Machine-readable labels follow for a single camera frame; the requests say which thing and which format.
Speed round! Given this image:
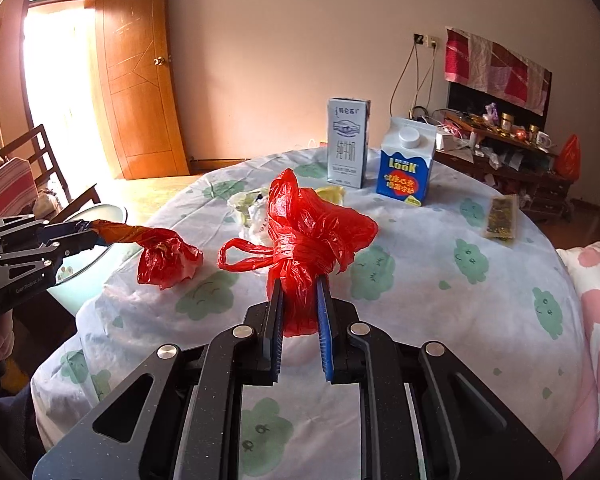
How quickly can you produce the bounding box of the hanging power cable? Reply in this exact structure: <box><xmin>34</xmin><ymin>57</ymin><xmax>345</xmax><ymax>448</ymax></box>
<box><xmin>389</xmin><ymin>42</ymin><xmax>437</xmax><ymax>122</ymax></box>

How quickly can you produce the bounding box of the black television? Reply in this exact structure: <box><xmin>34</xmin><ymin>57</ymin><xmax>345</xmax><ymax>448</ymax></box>
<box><xmin>447</xmin><ymin>80</ymin><xmax>549</xmax><ymax>134</ymax></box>

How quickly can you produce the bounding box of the mint green enamel basin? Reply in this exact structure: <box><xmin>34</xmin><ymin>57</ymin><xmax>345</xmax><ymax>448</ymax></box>
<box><xmin>45</xmin><ymin>204</ymin><xmax>129</xmax><ymax>319</ymax></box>

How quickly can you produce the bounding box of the red patterned hanging cloth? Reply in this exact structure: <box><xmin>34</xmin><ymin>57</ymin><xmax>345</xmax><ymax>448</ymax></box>
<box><xmin>444</xmin><ymin>26</ymin><xmax>553</xmax><ymax>116</ymax></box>

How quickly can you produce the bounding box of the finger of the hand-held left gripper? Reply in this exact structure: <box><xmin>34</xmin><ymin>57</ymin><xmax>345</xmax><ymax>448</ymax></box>
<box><xmin>0</xmin><ymin>232</ymin><xmax>109</xmax><ymax>270</ymax></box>
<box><xmin>0</xmin><ymin>214</ymin><xmax>98</xmax><ymax>257</ymax></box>

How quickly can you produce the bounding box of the red bag on cabinet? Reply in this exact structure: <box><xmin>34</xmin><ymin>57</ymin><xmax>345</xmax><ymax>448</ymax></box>
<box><xmin>555</xmin><ymin>134</ymin><xmax>582</xmax><ymax>182</ymax></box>

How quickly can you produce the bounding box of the person's left hand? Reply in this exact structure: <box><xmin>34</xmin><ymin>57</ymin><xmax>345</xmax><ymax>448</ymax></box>
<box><xmin>0</xmin><ymin>310</ymin><xmax>17</xmax><ymax>365</ymax></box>

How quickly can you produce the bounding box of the crumpled white plastic wrapper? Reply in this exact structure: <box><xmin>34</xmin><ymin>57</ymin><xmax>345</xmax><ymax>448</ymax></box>
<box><xmin>227</xmin><ymin>187</ymin><xmax>274</xmax><ymax>244</ymax></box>

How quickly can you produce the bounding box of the wooden cabinet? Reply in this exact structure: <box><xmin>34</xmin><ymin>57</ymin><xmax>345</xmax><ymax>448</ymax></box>
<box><xmin>432</xmin><ymin>110</ymin><xmax>576</xmax><ymax>224</ymax></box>

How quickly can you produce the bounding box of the dark wooden chair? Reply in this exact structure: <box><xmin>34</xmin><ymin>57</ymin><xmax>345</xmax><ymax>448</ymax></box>
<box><xmin>0</xmin><ymin>124</ymin><xmax>104</xmax><ymax>224</ymax></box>

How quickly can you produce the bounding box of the white milk carton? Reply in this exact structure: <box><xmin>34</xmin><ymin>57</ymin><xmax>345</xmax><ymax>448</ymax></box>
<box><xmin>326</xmin><ymin>97</ymin><xmax>372</xmax><ymax>190</ymax></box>

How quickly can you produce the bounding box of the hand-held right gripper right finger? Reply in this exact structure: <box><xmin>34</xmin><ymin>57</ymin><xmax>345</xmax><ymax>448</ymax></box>
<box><xmin>316</xmin><ymin>277</ymin><xmax>564</xmax><ymax>480</ymax></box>

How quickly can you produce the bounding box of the red striped cloth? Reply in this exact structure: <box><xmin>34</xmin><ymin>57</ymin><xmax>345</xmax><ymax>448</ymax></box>
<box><xmin>0</xmin><ymin>156</ymin><xmax>40</xmax><ymax>221</ymax></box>

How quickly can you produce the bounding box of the knotted red plastic bag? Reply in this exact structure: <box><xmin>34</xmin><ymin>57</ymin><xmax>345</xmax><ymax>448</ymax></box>
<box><xmin>217</xmin><ymin>167</ymin><xmax>380</xmax><ymax>339</ymax></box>

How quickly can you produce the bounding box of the green snack packet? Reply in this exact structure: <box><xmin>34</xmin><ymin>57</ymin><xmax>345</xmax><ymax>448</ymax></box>
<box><xmin>481</xmin><ymin>194</ymin><xmax>521</xmax><ymax>244</ymax></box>

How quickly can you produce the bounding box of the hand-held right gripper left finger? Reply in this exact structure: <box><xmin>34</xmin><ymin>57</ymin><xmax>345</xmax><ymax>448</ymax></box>
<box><xmin>32</xmin><ymin>279</ymin><xmax>285</xmax><ymax>480</ymax></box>

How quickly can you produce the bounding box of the small red plastic bag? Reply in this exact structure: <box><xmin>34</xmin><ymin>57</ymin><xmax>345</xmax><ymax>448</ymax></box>
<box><xmin>92</xmin><ymin>219</ymin><xmax>205</xmax><ymax>291</ymax></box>

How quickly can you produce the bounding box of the wooden door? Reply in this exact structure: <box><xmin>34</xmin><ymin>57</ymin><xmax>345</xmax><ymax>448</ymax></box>
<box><xmin>95</xmin><ymin>0</ymin><xmax>190</xmax><ymax>181</ymax></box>

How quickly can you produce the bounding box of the blue and white carton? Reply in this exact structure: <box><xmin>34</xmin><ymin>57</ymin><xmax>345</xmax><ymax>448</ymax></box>
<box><xmin>376</xmin><ymin>116</ymin><xmax>437</xmax><ymax>208</ymax></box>

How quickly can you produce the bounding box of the person's dark clothing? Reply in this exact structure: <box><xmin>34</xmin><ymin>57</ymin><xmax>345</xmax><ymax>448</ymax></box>
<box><xmin>0</xmin><ymin>360</ymin><xmax>49</xmax><ymax>480</ymax></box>

